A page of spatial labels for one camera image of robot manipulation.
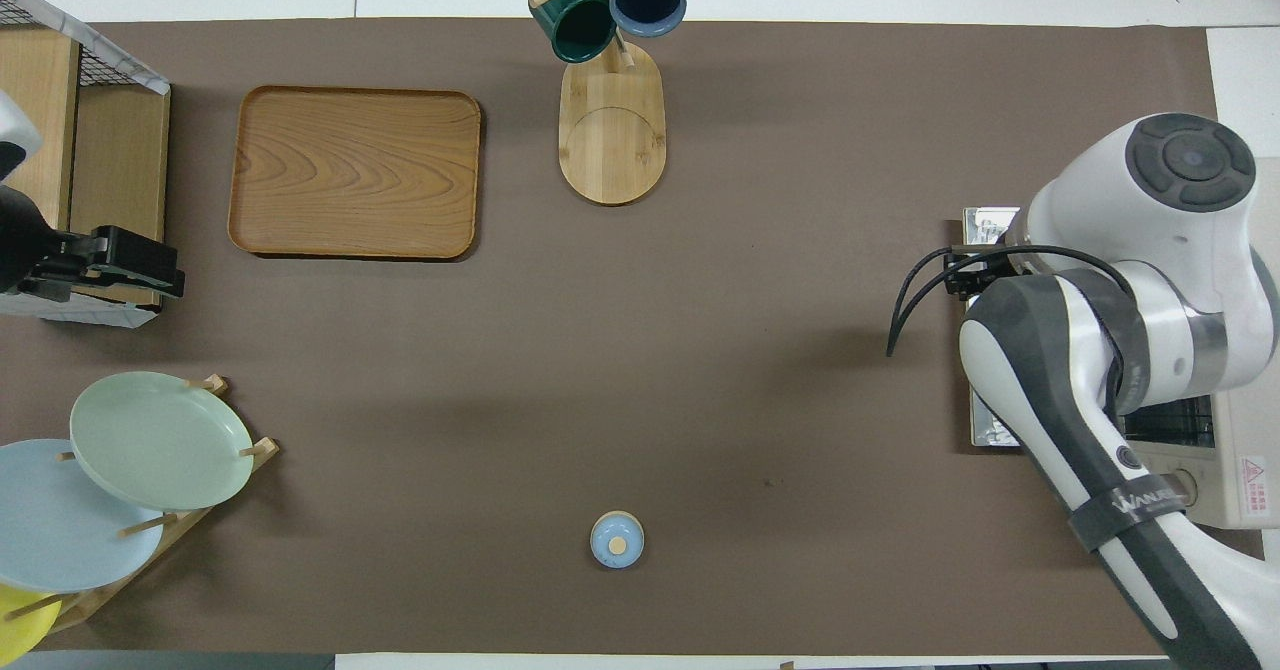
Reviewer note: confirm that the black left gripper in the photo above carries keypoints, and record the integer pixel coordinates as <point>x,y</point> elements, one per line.
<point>125,265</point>

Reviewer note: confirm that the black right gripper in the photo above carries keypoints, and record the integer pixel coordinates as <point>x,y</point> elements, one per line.
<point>975,275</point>

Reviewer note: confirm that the white toaster oven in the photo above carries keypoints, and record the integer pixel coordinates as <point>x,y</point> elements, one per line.
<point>1240,480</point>

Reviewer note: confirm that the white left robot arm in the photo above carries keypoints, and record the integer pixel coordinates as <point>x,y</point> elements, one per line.
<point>15,140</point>

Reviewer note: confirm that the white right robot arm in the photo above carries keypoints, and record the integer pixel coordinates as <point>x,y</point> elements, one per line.
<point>1180,280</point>

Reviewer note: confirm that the wooden stepped shelf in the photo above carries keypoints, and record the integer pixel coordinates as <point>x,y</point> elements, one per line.
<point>120,170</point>

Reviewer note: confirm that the pale green plate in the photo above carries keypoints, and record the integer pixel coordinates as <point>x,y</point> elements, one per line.
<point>160,440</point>

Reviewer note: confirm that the wooden serving tray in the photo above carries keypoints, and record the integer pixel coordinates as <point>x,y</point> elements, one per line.
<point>355,172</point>

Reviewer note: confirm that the wooden plate rack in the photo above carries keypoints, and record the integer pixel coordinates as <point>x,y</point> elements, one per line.
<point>190,522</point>

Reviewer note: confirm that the light blue racked plate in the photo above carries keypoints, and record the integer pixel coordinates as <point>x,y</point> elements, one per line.
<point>60,530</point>

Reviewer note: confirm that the brown table mat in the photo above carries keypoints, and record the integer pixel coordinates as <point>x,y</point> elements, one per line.
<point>700,350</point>

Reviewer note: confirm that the yellow plate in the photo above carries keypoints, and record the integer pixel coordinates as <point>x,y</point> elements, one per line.
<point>20,625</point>

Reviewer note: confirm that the wooden mug tree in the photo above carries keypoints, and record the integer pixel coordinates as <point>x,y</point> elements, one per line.
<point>612,140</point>

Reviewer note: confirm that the small blue wooden-knob bell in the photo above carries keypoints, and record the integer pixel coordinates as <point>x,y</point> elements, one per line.
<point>617,540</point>

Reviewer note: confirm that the dark green mug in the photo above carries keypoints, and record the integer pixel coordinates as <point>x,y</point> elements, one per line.
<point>575,25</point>

